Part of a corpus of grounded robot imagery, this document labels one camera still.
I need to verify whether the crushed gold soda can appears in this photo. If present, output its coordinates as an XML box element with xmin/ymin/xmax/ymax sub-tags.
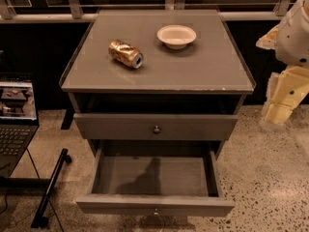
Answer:
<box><xmin>108</xmin><ymin>40</ymin><xmax>144</xmax><ymax>69</ymax></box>

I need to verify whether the black table leg frame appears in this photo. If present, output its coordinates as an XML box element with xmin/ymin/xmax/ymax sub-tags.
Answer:
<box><xmin>0</xmin><ymin>148</ymin><xmax>71</xmax><ymax>228</ymax></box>

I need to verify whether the metal window railing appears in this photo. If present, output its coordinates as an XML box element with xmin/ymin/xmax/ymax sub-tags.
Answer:
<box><xmin>0</xmin><ymin>0</ymin><xmax>309</xmax><ymax>24</ymax></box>

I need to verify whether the grey drawer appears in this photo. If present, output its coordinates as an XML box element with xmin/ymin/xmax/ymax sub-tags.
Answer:
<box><xmin>76</xmin><ymin>147</ymin><xmax>235</xmax><ymax>217</ymax></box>
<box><xmin>74</xmin><ymin>113</ymin><xmax>238</xmax><ymax>141</ymax></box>

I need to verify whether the grey drawer cabinet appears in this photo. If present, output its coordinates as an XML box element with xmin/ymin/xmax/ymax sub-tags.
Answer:
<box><xmin>61</xmin><ymin>10</ymin><xmax>254</xmax><ymax>152</ymax></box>

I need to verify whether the grey top drawer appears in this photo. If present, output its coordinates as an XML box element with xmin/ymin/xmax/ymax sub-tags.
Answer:
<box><xmin>74</xmin><ymin>113</ymin><xmax>238</xmax><ymax>141</ymax></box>

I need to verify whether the open black laptop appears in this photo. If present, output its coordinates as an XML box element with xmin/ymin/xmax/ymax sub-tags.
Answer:
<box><xmin>0</xmin><ymin>73</ymin><xmax>39</xmax><ymax>178</ymax></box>

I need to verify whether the white paper bowl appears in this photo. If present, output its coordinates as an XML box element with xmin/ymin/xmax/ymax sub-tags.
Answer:
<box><xmin>156</xmin><ymin>25</ymin><xmax>196</xmax><ymax>50</ymax></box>

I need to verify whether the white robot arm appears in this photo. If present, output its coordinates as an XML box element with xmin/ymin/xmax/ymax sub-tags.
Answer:
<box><xmin>256</xmin><ymin>0</ymin><xmax>309</xmax><ymax>125</ymax></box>

